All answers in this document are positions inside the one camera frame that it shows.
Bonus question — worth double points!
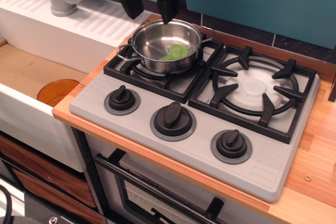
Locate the wooden drawer fronts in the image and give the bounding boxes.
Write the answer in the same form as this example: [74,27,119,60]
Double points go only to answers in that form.
[1,132,104,223]

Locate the white toy sink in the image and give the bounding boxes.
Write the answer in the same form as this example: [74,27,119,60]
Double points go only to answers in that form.
[1,0,150,172]

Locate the toy oven door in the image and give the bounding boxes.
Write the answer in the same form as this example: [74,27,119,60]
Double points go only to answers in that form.
[86,135,272,223]

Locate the black left burner grate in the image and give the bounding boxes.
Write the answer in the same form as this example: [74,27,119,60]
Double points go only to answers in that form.
[103,39,224,103]

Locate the black right stove knob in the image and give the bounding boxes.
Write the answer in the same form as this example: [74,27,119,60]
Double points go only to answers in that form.
[211,130,253,165]

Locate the black left stove knob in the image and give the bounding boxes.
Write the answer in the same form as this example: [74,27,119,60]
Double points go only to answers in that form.
[104,85,141,116]

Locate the steel pot with handles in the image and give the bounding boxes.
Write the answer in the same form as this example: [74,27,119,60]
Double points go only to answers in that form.
[117,19,215,74]

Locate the grey toy stove top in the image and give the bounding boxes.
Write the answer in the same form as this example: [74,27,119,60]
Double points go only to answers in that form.
[69,20,320,202]

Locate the black middle stove knob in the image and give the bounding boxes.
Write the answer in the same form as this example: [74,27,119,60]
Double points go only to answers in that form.
[150,102,197,142]

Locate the black stove knob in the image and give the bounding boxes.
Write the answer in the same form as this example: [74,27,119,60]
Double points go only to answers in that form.
[150,102,197,142]
[104,85,141,116]
[211,130,253,165]

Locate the black oven door handle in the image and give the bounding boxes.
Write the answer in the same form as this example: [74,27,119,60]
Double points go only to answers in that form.
[94,148,224,223]

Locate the green toy broccoli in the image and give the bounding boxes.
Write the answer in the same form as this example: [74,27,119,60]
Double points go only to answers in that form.
[161,44,190,61]

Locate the black right burner grate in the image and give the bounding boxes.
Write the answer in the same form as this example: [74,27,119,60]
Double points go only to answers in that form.
[188,46,320,144]

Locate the black cable bottom left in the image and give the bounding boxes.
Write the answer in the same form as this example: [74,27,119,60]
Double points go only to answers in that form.
[0,184,13,224]

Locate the orange plastic bowl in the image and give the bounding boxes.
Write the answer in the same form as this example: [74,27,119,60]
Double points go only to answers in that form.
[37,79,79,107]

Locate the black burner grate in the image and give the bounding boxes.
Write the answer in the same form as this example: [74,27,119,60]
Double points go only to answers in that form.
[188,46,320,144]
[103,39,224,103]

